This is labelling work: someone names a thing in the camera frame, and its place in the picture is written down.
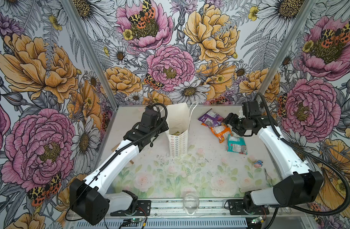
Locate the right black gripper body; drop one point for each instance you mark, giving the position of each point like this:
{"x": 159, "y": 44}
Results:
{"x": 235, "y": 123}

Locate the orange snack packet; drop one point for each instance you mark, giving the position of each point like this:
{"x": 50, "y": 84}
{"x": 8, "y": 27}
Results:
{"x": 221, "y": 131}

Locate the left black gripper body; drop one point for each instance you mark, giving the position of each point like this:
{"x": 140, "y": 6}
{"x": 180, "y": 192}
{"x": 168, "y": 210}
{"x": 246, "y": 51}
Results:
{"x": 159, "y": 127}

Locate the clear plastic cup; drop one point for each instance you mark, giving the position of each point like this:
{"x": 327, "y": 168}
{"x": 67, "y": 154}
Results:
{"x": 191, "y": 203}

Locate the small blue pink toy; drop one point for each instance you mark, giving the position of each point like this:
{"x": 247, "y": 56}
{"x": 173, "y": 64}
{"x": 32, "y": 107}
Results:
{"x": 258, "y": 164}

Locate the white paper bag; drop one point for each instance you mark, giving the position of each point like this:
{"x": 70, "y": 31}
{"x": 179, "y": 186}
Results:
{"x": 178, "y": 120}

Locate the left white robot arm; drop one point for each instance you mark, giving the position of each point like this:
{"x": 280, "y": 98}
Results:
{"x": 88, "y": 197}

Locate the metal tongs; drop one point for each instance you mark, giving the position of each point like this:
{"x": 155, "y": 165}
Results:
{"x": 269, "y": 179}

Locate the purple snack packet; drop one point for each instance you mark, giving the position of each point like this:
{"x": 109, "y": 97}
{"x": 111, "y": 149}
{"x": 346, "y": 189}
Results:
{"x": 211, "y": 119}

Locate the teal snack packet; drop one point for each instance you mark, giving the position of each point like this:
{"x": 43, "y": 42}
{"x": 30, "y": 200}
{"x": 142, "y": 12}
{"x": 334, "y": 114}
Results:
{"x": 236, "y": 144}

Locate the wooden block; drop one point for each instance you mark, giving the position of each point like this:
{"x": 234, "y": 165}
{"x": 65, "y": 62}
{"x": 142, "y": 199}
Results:
{"x": 115, "y": 147}

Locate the aluminium front rail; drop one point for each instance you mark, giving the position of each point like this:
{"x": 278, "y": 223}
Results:
{"x": 173, "y": 208}

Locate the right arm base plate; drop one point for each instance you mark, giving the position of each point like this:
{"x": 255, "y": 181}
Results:
{"x": 237, "y": 207}

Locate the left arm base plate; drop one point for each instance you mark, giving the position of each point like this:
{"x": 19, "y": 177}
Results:
{"x": 140, "y": 208}

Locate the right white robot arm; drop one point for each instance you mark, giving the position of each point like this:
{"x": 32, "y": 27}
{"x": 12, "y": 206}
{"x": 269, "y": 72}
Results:
{"x": 298, "y": 185}

